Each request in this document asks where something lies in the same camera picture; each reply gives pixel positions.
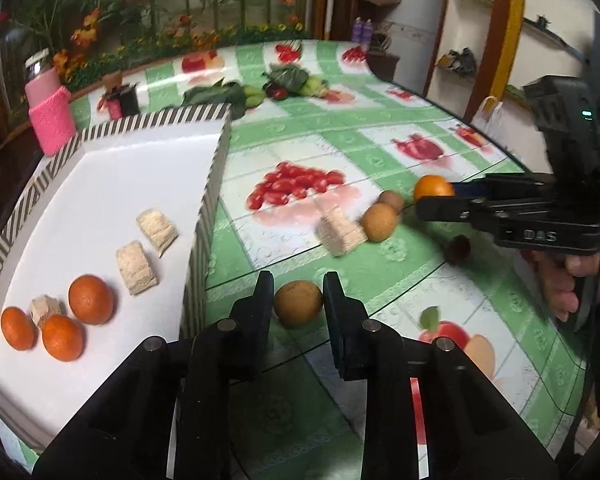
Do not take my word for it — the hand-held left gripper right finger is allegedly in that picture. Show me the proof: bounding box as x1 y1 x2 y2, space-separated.
323 270 563 480

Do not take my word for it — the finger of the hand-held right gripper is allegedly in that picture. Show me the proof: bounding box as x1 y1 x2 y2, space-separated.
451 173 556 199
415 194 500 227

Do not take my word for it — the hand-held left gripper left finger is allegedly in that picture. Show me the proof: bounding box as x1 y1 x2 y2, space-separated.
31 270 276 480

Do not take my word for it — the orange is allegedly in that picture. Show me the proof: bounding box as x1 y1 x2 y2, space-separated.
413 175 456 206
68 274 115 325
0 306 37 352
41 314 85 362

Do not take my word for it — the brown round fruit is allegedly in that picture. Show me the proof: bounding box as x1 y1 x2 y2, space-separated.
360 202 400 244
378 190 405 213
273 281 324 329

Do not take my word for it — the white box with striped rim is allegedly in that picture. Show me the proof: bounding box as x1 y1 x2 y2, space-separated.
0 102 234 454

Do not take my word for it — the small beige puffed block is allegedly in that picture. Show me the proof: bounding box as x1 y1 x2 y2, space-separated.
29 295 62 330

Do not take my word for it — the person's right hand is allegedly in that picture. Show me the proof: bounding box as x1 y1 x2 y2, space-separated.
524 250 583 324

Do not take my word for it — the dark red round fruit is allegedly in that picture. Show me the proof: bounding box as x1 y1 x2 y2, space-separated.
445 235 472 265

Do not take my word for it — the white plastic bag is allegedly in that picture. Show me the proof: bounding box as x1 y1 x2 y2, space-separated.
472 95 506 131

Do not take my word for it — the fruit print green tablecloth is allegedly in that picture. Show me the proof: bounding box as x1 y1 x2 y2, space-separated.
10 37 600 480

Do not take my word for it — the brown wooden cabinet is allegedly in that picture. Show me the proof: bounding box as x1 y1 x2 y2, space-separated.
367 50 401 81

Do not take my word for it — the green cabbage with leaves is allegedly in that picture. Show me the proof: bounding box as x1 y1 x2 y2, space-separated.
262 64 329 99

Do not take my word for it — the leafy green vegetable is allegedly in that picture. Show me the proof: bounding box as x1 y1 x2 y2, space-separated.
182 82 249 119

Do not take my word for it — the small black box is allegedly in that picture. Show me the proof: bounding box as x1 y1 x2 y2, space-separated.
117 87 141 119

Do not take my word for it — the pink bottle with knit sleeve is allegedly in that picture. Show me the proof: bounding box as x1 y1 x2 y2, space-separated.
24 49 77 157

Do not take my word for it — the artificial flower glass display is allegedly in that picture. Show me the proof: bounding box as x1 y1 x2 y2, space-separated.
0 0 316 92

